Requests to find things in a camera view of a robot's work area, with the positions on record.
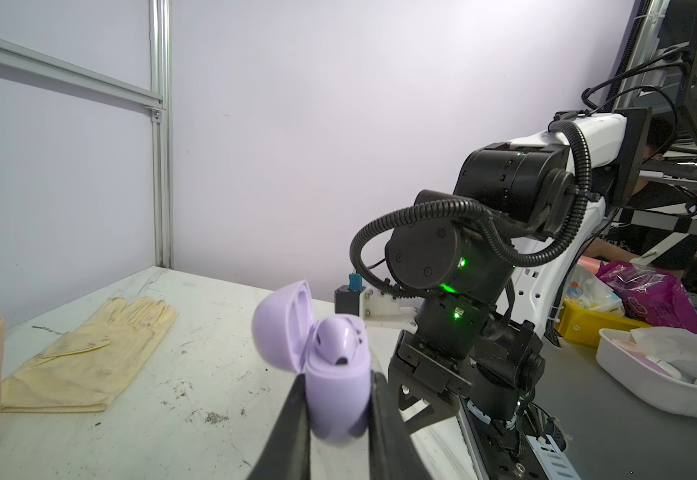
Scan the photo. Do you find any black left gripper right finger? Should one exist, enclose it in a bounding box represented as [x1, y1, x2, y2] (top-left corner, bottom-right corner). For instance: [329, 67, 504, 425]
[368, 371, 431, 480]

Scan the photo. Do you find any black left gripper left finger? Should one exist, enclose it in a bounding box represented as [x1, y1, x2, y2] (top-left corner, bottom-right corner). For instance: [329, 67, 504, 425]
[248, 374, 312, 480]

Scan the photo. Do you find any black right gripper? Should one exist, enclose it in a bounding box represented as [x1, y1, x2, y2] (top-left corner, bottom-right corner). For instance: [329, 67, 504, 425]
[388, 299, 545, 434]

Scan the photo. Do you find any purple earbud charging case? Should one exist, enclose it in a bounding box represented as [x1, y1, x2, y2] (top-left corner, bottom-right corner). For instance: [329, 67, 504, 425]
[252, 280, 371, 445]

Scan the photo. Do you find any purple earbud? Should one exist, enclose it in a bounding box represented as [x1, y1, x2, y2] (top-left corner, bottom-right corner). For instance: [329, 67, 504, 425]
[314, 315, 368, 366]

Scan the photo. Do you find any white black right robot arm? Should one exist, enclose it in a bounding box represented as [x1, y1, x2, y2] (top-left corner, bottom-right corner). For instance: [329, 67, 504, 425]
[349, 107, 652, 432]

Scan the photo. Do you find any yellow box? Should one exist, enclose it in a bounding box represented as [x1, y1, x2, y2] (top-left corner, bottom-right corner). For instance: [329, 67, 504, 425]
[557, 300, 649, 348]

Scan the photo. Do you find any purple plastic bag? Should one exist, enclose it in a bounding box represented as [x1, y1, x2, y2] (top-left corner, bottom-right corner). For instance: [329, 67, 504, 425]
[596, 261, 697, 334]

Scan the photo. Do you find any white tray with items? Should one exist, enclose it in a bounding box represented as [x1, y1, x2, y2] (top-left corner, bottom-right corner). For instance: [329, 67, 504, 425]
[596, 329, 697, 418]

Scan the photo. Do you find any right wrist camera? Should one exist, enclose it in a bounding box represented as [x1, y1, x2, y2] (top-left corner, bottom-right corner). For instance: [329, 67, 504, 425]
[334, 273, 417, 333]

